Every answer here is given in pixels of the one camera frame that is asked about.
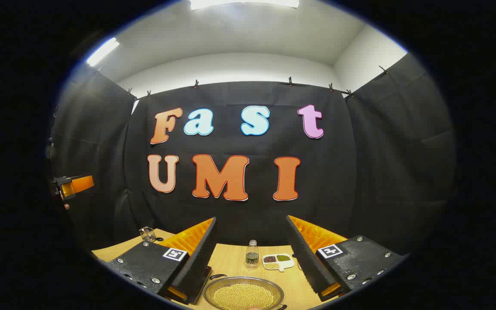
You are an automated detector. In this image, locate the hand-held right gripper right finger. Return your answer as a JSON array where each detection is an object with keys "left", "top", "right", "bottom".
[{"left": 285, "top": 215, "right": 406, "bottom": 302}]

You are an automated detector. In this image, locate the pile of soybeans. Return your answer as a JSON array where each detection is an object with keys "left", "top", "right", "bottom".
[{"left": 213, "top": 283, "right": 274, "bottom": 310}]

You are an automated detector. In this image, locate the steel pot with black handles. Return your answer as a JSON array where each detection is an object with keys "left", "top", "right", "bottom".
[{"left": 202, "top": 274, "right": 287, "bottom": 310}]

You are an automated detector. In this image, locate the clear plastic water bottle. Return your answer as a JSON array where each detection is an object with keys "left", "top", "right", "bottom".
[{"left": 245, "top": 240, "right": 260, "bottom": 269}]

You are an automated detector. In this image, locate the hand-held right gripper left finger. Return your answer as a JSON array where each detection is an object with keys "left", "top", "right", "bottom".
[{"left": 106, "top": 217, "right": 217, "bottom": 305}]

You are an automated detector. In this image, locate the black backdrop cloth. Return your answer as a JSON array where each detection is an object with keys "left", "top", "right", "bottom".
[{"left": 52, "top": 53, "right": 455, "bottom": 254}]

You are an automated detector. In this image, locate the row of black clips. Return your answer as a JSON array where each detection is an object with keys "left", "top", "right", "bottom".
[{"left": 127, "top": 65, "right": 390, "bottom": 99}]

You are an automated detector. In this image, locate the white divided dish of beans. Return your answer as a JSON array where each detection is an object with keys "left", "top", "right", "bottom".
[{"left": 262, "top": 254, "right": 295, "bottom": 272}]

